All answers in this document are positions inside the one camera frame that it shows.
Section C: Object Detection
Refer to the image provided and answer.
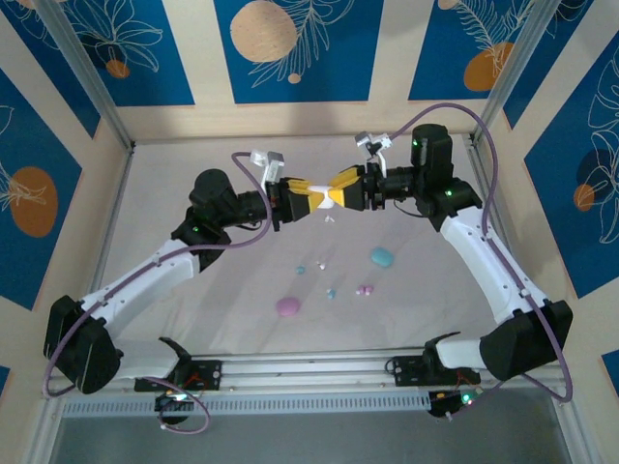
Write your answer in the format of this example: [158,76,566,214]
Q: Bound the white earbud charging case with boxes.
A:
[309,182,338,212]

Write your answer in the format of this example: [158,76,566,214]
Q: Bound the teal earbud charging case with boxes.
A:
[369,246,396,268]

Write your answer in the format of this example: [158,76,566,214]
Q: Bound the pink earbud charging case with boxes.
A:
[275,296,303,318]

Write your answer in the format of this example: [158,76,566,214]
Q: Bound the white table cloth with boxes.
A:
[94,134,550,362]

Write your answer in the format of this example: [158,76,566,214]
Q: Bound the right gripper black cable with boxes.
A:
[393,198,423,219]

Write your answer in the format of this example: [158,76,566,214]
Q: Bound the aluminium frame post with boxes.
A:
[469,0,565,149]
[34,0,136,152]

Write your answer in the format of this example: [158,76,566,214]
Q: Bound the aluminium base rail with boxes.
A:
[45,345,567,400]

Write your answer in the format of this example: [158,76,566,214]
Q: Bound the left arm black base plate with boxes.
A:
[133,356,224,393]

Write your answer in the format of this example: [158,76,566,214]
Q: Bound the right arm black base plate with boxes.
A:
[386,355,483,388]

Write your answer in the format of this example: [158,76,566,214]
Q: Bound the grey slotted cable duct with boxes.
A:
[62,391,431,418]

